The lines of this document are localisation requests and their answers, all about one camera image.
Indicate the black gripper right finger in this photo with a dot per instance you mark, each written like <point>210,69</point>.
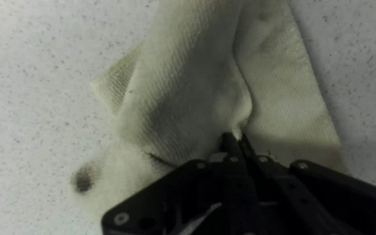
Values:
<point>310,200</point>

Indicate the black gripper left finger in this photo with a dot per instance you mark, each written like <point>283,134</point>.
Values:
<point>188,200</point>

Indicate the white stained cloth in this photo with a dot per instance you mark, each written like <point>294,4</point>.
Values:
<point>188,78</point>

